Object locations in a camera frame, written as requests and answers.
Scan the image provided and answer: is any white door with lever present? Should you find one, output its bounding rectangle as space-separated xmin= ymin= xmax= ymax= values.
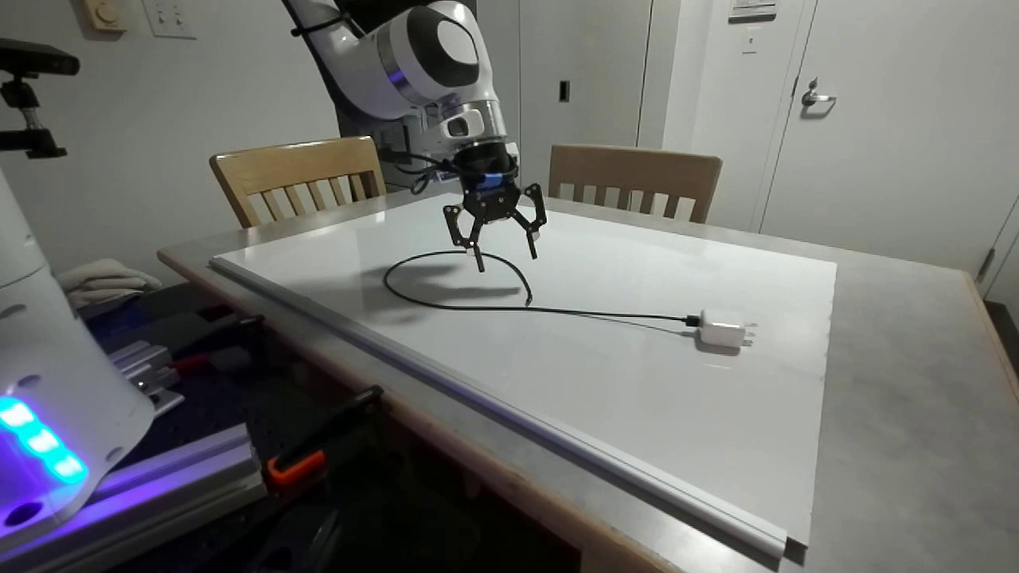
xmin=758 ymin=0 xmax=1019 ymax=275

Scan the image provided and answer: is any beige round thermostat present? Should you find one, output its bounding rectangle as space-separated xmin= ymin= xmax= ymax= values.
xmin=71 ymin=0 xmax=131 ymax=43

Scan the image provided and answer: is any silver lever door handle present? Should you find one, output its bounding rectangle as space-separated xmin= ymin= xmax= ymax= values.
xmin=800 ymin=77 xmax=842 ymax=120

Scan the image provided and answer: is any white whiteboard with aluminium rail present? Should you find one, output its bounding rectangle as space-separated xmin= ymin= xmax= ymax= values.
xmin=207 ymin=187 xmax=842 ymax=566

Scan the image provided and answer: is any short aluminium extrusion block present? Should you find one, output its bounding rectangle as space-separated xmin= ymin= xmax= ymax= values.
xmin=105 ymin=336 xmax=188 ymax=420

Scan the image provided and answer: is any small grey door sign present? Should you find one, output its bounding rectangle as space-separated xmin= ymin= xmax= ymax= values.
xmin=727 ymin=0 xmax=781 ymax=25

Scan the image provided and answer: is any white wall outlet plate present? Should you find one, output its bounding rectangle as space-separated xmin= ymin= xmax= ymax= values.
xmin=141 ymin=0 xmax=201 ymax=43

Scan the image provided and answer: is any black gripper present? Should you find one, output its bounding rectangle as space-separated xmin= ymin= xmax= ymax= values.
xmin=438 ymin=138 xmax=552 ymax=277

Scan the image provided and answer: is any wooden slat-back chair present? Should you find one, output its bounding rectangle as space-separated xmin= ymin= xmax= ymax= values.
xmin=544 ymin=141 xmax=727 ymax=227
xmin=207 ymin=134 xmax=389 ymax=233

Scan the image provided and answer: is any black robot cable blue connector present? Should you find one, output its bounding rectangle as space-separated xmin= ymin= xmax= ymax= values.
xmin=379 ymin=141 xmax=462 ymax=201

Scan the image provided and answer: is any black camera on mount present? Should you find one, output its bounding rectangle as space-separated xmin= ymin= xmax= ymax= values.
xmin=0 ymin=37 xmax=83 ymax=163

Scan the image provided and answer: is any black charger cable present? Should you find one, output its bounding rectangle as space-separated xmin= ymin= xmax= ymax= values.
xmin=379 ymin=247 xmax=706 ymax=327

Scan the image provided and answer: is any white fabric bundle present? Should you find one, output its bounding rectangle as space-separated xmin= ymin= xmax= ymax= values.
xmin=58 ymin=258 xmax=165 ymax=319

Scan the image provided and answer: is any aluminium extrusion rail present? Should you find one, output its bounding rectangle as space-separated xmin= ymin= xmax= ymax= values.
xmin=0 ymin=420 xmax=266 ymax=573

